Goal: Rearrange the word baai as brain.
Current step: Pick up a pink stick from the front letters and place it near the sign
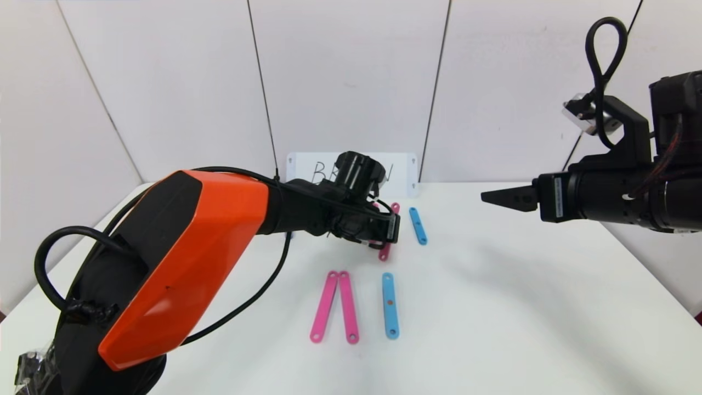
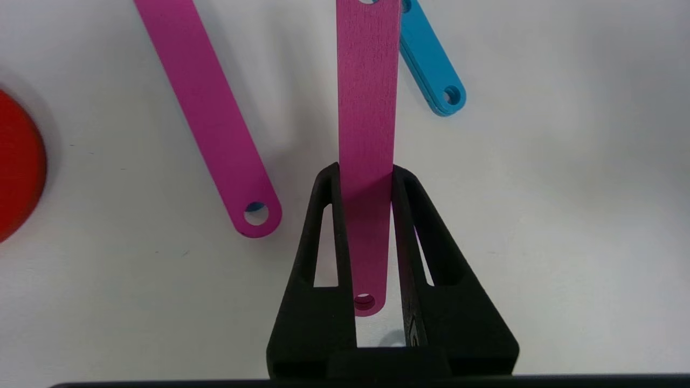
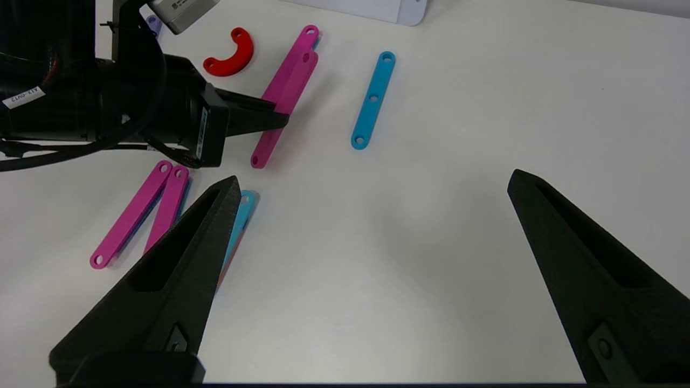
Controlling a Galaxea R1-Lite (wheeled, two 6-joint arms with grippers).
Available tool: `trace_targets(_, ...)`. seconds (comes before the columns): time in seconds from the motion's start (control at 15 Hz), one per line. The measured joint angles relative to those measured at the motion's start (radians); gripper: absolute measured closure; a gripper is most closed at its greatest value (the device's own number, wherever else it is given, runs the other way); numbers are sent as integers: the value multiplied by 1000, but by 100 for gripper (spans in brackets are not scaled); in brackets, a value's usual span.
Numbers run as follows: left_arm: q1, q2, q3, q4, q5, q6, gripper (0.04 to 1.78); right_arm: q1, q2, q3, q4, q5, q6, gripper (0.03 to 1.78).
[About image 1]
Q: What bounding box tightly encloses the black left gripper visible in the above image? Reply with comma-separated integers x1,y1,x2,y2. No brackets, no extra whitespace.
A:
356,207,401,250

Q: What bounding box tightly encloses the white BRAIN sign card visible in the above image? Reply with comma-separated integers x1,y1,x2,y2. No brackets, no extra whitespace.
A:
286,153,418,198

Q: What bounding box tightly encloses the crinkled black plastic wrap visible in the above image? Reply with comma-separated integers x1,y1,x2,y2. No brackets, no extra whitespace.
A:
14,340,61,395

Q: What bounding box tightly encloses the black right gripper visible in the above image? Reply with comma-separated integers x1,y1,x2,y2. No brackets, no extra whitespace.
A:
480,170,650,223

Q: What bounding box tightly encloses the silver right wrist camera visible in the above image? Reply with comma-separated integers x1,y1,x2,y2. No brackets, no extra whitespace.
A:
562,93,609,135

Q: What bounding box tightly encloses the pink bar with holes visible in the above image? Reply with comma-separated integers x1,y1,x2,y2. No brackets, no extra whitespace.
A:
378,202,401,262
338,271,360,345
310,270,339,344

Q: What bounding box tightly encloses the looped black right camera cable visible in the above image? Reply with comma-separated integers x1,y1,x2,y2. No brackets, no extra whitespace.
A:
585,16,629,150

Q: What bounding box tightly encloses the black right camera mount bracket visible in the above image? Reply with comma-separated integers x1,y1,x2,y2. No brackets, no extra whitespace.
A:
587,96,653,171

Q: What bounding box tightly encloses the blue flat bar with holes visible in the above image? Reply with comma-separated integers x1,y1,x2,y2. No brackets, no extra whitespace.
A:
408,207,428,246
382,272,400,340

